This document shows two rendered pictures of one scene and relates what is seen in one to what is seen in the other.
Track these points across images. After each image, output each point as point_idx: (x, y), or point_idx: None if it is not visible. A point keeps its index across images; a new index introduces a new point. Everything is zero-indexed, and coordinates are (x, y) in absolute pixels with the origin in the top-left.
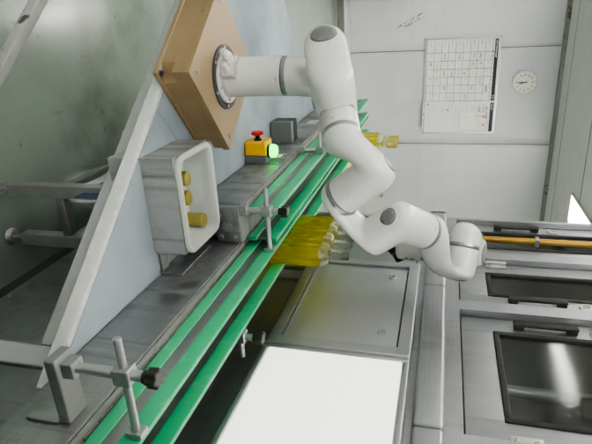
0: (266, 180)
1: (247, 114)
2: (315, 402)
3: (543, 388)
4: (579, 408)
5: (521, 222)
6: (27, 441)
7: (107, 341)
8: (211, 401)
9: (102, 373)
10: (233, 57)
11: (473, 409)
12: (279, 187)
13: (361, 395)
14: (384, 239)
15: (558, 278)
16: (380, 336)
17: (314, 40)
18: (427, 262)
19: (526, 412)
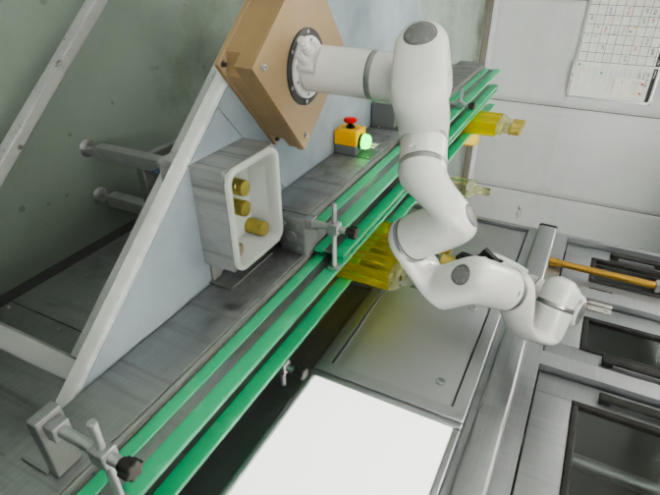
0: (348, 180)
1: (343, 96)
2: (344, 461)
3: (614, 493)
4: None
5: (645, 253)
6: (13, 491)
7: (130, 368)
8: (244, 426)
9: (82, 447)
10: (313, 47)
11: None
12: (361, 191)
13: (395, 464)
14: (452, 299)
15: None
16: (437, 387)
17: (407, 40)
18: (505, 321)
19: None
